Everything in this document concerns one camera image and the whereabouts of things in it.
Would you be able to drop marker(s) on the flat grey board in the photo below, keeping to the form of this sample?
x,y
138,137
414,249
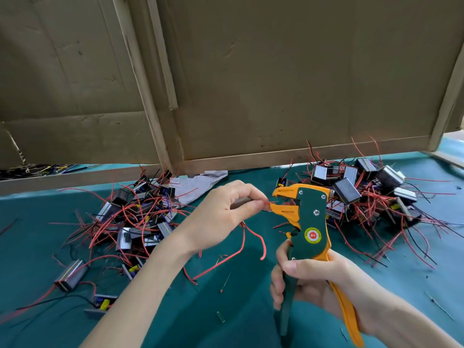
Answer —
x,y
449,152

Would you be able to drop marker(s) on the wooden corner post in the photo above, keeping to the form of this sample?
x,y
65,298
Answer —
x,y
446,101

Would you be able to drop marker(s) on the person's right hand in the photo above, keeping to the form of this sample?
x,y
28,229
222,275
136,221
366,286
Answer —
x,y
333,282

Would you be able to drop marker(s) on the thin wooden strip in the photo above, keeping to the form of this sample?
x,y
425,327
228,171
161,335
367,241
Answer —
x,y
163,54

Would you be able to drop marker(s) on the short wooden bottom rail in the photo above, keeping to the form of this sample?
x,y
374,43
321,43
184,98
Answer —
x,y
72,179

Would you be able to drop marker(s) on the crumpled grey plastic bag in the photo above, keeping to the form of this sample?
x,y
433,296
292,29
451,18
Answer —
x,y
196,186

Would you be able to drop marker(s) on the person's right forearm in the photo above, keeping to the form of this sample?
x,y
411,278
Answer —
x,y
417,328

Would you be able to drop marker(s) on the creased brown cardboard panel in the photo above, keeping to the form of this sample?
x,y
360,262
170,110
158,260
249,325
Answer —
x,y
65,68

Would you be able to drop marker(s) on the long wooden bottom rail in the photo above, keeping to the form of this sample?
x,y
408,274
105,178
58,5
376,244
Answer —
x,y
304,155

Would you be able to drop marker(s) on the person's left hand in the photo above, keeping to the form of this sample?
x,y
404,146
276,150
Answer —
x,y
214,217

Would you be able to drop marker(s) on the smooth brown cardboard panel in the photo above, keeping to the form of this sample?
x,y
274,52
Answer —
x,y
312,68

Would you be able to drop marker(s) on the person's left forearm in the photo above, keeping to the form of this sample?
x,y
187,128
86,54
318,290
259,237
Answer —
x,y
134,304

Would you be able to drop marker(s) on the wide wooden post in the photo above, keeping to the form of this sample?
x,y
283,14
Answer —
x,y
143,83

